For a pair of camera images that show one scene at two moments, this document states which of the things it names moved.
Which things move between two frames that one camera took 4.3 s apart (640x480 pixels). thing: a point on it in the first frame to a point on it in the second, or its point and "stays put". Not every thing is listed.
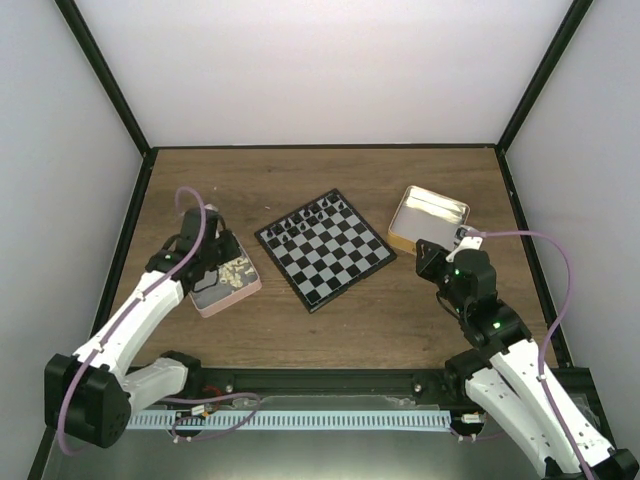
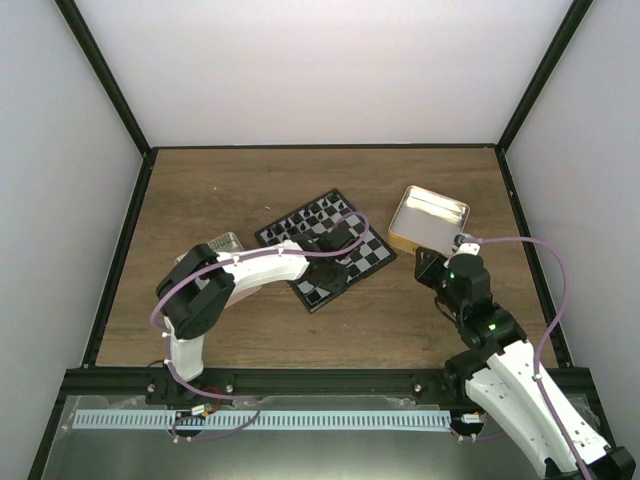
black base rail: x=329 y=387 stays put
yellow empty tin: x=423 y=215 stays put
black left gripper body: x=217 y=258 to x=329 y=282
